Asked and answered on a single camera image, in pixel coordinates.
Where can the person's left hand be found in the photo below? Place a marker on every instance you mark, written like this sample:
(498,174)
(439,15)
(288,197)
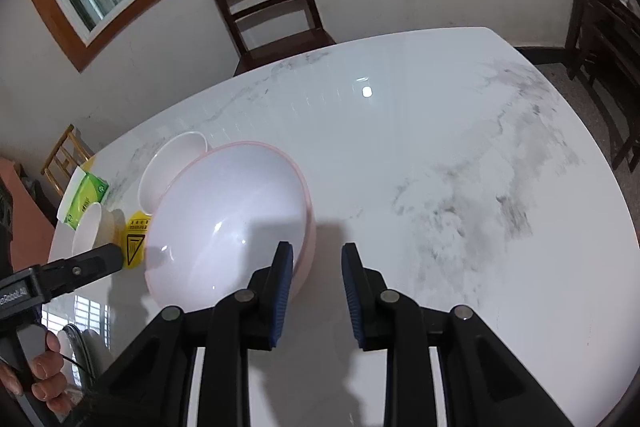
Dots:
(47,367)

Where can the small white bowl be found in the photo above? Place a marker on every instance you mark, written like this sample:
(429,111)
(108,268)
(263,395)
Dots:
(87,227)

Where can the printed white bowl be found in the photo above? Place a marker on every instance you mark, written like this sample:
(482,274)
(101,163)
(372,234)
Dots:
(160,177)

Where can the pink bowl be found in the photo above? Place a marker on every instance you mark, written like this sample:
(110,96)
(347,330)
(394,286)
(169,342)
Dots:
(225,207)

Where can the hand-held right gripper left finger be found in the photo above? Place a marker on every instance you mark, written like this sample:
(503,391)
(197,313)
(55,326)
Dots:
(282,287)

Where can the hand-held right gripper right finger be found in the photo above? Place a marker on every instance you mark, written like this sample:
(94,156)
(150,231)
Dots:
(352,297)

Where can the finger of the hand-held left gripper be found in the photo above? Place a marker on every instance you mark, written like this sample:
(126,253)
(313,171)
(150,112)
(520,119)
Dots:
(85,269)

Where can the round yellow warning sticker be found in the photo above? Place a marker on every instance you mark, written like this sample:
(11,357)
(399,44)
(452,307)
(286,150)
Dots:
(135,242)

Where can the yellow edge sticker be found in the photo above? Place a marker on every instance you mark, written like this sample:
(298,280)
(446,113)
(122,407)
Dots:
(86,164)

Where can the orange cloth cover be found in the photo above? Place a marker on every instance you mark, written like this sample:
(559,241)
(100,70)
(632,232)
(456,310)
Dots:
(20,212)

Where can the dark wooden furniture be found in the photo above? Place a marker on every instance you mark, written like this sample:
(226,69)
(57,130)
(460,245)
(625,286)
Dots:
(600,37)

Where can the bamboo chair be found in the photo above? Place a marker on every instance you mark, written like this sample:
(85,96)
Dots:
(56,151)

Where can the green tissue box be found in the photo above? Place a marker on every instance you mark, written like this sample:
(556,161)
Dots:
(87,194)

